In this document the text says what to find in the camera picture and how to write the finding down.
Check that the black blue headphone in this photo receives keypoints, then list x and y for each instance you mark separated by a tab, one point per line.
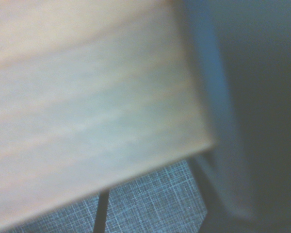
257	97

